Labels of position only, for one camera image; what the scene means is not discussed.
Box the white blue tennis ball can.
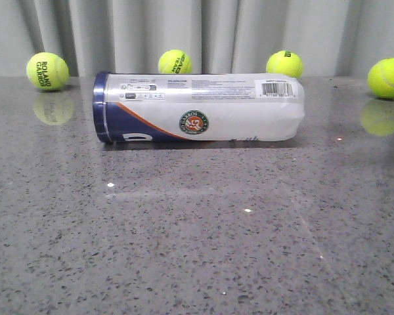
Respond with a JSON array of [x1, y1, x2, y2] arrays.
[[93, 72, 305, 143]]

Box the Head Team tennis ball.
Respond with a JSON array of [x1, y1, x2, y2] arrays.
[[158, 49, 192, 74]]

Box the Wilson tennis ball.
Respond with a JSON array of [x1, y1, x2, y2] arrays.
[[266, 51, 303, 78]]

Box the Roland Garros tennis ball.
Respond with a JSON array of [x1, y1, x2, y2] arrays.
[[26, 52, 70, 91]]

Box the plain yellow tennis ball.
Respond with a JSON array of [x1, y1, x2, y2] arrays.
[[367, 58, 394, 99]]

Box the grey pleated curtain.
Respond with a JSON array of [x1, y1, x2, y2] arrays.
[[0, 1, 394, 77]]

